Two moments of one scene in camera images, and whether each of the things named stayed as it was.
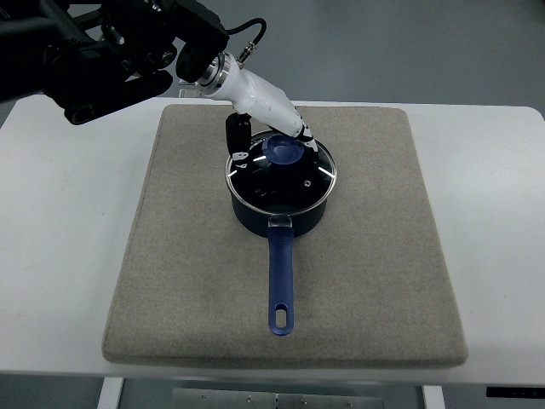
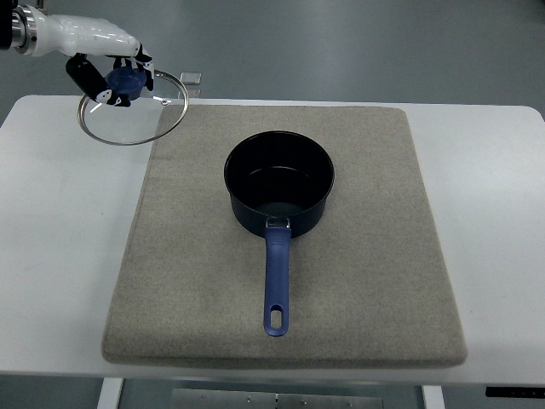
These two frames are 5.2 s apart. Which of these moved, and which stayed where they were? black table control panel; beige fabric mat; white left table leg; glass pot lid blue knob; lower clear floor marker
Moved: glass pot lid blue knob
Stayed: beige fabric mat; lower clear floor marker; black table control panel; white left table leg
